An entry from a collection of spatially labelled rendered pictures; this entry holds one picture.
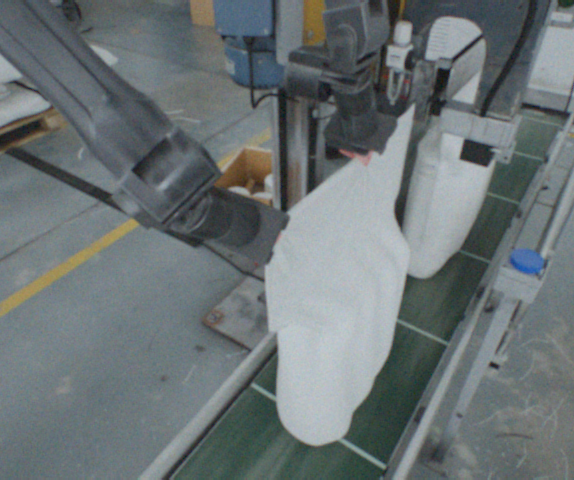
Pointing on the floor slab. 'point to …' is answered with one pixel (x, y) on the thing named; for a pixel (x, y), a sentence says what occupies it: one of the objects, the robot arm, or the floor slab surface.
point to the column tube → (296, 148)
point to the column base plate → (242, 312)
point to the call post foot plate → (437, 460)
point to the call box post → (476, 372)
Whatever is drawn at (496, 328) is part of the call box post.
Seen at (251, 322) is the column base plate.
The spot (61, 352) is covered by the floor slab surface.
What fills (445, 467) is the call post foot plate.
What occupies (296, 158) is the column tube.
